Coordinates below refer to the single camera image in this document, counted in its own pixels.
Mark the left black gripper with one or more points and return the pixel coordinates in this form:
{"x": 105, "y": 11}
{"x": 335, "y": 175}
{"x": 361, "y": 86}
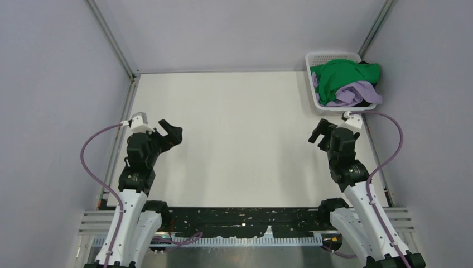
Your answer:
{"x": 173, "y": 139}

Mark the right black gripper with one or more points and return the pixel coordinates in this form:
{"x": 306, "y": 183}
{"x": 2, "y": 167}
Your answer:
{"x": 324, "y": 128}

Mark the green t shirt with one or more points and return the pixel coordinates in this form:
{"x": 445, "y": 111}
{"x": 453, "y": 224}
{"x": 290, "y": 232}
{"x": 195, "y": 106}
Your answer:
{"x": 345, "y": 66}

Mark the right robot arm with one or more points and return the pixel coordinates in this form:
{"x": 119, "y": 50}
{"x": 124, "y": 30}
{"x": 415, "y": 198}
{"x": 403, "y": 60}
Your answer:
{"x": 359, "y": 217}

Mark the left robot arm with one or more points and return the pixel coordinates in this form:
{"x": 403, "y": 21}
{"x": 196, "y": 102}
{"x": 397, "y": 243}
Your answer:
{"x": 136, "y": 219}

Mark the black t shirt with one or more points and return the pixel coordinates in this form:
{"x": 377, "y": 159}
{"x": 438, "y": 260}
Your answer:
{"x": 365, "y": 90}

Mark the lavender t shirt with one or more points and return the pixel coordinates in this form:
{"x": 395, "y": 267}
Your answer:
{"x": 336, "y": 89}

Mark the white laundry basket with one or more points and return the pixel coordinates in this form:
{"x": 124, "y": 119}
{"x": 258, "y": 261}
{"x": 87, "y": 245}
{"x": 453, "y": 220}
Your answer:
{"x": 318, "y": 58}

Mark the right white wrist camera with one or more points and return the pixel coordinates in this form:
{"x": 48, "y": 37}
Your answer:
{"x": 352, "y": 121}

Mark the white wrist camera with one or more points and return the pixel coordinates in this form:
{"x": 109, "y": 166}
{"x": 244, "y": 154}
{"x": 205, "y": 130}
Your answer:
{"x": 352, "y": 121}
{"x": 138, "y": 123}

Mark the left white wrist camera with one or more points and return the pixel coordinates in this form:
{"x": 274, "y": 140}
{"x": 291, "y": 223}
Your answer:
{"x": 138, "y": 123}

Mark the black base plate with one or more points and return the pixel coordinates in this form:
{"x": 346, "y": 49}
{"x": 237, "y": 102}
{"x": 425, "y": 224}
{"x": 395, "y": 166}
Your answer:
{"x": 227, "y": 222}

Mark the slotted cable duct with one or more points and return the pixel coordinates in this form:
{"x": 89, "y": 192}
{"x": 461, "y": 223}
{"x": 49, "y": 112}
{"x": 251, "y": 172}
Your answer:
{"x": 264, "y": 241}

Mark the left corner frame post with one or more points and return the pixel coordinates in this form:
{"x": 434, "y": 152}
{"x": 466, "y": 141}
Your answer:
{"x": 107, "y": 22}

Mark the corner frame post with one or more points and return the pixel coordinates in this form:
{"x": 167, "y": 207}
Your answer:
{"x": 107, "y": 22}
{"x": 378, "y": 23}

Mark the right corner frame post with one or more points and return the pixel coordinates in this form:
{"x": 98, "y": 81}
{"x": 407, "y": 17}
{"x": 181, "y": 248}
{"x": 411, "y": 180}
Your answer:
{"x": 378, "y": 23}

